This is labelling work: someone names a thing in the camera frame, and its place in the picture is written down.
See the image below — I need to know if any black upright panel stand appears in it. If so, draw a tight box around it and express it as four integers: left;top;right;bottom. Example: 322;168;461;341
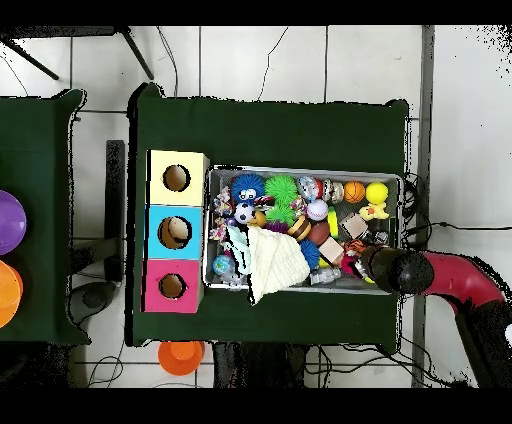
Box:
68;139;126;326

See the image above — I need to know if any wooden box with three holes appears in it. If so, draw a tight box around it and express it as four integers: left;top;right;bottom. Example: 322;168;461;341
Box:
140;149;211;314

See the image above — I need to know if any large green spiky ball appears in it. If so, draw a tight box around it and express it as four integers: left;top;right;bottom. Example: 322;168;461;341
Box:
263;174;299;205

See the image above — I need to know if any black power cable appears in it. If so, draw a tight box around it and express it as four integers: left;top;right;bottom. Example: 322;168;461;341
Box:
403;220;512;232

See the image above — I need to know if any thin black floor cable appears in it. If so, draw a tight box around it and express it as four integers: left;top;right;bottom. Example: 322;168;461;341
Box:
257;25;290;102

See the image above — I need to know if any orange plastic cup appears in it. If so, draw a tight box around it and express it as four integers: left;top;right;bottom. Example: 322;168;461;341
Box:
157;340;206;377

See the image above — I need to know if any small soccer ball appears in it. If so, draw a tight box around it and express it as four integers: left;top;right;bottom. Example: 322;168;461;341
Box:
233;202;256;225

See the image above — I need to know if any shallow wire mesh bin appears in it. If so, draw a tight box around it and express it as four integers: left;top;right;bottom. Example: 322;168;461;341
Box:
201;164;404;296

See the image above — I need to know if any purple plastic bowl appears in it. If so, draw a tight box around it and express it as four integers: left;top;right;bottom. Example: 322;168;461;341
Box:
0;189;28;256

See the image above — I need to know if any black tripod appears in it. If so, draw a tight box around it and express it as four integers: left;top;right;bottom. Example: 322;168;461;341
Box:
0;25;156;81

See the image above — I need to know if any blue spiky ball with eyes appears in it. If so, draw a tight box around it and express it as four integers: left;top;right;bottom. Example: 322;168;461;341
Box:
230;173;266;205

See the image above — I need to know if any small orange basketball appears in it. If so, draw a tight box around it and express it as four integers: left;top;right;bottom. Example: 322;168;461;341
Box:
342;180;366;204

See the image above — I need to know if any light blue cloth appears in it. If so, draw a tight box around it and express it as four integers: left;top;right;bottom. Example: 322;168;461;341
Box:
225;225;253;277

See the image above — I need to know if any toy hamburger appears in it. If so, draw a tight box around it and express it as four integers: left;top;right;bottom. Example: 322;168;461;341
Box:
286;215;312;242

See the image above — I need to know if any orange striped tiger plush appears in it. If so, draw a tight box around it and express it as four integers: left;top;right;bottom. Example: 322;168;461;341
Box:
342;238;369;257

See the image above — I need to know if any orange plastic bowl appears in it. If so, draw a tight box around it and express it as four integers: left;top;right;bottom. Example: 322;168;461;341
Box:
0;259;24;330

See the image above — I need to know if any dark green side tablecloth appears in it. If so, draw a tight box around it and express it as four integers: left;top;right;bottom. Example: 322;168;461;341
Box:
0;88;91;347

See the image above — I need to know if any yellow duck plush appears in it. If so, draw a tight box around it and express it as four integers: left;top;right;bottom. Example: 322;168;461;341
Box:
358;201;390;221

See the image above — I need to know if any plain wooden cube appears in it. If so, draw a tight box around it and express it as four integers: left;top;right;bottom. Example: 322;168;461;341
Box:
318;237;345;264

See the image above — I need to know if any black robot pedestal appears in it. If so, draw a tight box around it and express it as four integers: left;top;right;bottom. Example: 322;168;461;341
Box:
211;342;309;388

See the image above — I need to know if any yellow foam ball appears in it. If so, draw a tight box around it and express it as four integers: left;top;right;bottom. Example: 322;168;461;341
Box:
365;181;390;203

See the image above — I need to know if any cream white waffle cloth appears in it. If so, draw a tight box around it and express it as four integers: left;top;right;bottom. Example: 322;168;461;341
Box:
245;225;312;306

